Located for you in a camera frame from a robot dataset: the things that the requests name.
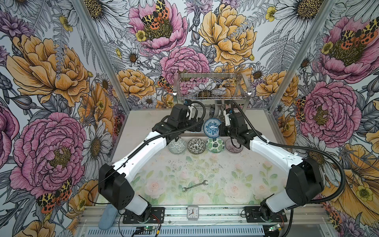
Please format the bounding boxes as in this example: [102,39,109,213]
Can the light blue glasses case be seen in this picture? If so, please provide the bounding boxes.
[98,204,118,231]

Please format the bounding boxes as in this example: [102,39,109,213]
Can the aluminium corner post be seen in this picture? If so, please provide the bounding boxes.
[268,0,337,113]
[73,1,130,115]

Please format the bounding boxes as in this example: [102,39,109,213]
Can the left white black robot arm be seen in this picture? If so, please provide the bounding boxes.
[98,118,203,221]

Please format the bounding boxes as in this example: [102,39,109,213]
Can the right aluminium corner post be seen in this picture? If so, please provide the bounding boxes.
[268,0,337,113]

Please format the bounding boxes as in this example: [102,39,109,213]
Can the green leaf pattern bowl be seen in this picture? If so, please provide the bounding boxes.
[206,138,225,154]

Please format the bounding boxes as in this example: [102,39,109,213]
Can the purple pink bowl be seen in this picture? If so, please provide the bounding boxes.
[225,138,244,154]

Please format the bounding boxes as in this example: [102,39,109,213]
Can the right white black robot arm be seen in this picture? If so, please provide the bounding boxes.
[219,124,324,215]

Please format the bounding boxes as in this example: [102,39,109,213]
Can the silver combination wrench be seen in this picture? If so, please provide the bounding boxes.
[182,180,208,193]

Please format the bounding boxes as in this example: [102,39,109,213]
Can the aluminium front rail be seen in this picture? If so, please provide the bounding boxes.
[78,204,331,227]

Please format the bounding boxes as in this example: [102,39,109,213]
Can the black floral pattern bowl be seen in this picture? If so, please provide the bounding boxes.
[187,138,206,155]

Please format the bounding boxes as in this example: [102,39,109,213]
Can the black corrugated cable conduit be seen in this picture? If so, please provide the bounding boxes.
[230,100,346,204]

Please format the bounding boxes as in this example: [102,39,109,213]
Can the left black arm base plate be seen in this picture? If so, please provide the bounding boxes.
[122,207,166,224]

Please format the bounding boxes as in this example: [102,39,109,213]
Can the dark blue petal bowl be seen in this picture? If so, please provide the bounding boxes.
[209,105,220,118]

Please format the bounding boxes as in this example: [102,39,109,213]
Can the small white square clock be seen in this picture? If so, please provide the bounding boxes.
[187,205,199,221]

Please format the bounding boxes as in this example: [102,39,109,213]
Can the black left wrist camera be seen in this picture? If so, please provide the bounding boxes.
[170,104,189,122]

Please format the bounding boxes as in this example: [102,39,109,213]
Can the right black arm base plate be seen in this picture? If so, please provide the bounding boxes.
[242,206,288,223]

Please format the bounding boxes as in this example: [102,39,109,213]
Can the green circuit board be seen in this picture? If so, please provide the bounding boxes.
[135,226,160,234]

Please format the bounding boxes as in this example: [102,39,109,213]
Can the left aluminium corner post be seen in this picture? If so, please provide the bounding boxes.
[73,1,130,115]

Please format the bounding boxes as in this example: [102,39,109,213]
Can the silver metal dish rack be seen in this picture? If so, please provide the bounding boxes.
[173,72,253,111]

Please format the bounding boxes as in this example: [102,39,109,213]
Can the blue white floral bowl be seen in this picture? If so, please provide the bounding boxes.
[203,118,222,138]

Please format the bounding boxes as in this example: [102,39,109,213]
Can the green geometric pattern bowl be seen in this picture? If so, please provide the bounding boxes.
[168,138,187,155]

